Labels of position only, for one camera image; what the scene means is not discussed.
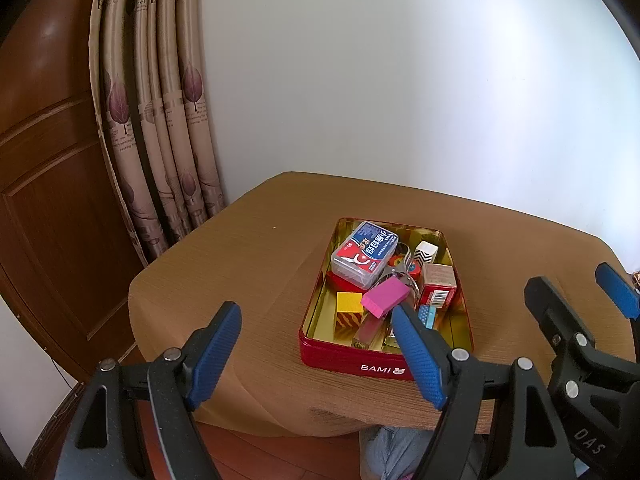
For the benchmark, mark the small blue clip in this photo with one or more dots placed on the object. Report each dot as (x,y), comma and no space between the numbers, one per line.
(427,316)

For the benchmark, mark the small beige box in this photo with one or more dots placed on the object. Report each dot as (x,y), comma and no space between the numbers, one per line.
(439,276)

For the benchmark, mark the person's leg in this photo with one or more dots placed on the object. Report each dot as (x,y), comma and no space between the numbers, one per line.
(390,452)

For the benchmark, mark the red tin box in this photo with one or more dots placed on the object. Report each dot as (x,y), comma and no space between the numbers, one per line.
(350,365)

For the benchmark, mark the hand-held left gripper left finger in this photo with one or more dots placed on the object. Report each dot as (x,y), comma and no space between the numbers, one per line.
(217,355)

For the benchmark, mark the beige leaf print curtain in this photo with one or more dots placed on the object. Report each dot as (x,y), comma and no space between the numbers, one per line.
(160,110)

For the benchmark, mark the brown wooden door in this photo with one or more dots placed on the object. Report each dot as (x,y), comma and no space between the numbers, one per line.
(55,200)

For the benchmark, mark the black white striped eraser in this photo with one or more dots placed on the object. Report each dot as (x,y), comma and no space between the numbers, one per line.
(426,252)

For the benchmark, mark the clear plastic box red label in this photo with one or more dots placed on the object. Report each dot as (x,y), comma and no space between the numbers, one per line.
(365,255)

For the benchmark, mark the orange patterned block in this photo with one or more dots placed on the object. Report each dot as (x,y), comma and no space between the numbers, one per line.
(398,260)

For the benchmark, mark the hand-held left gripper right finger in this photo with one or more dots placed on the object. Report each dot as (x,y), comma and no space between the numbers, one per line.
(417,355)

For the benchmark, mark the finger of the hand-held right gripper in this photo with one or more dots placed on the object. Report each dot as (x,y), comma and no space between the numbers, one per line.
(617,287)
(557,317)

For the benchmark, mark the yellow wooden block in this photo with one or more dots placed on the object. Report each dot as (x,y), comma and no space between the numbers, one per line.
(348,302)

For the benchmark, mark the pink eraser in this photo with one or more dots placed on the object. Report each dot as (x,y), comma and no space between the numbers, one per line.
(385,299)

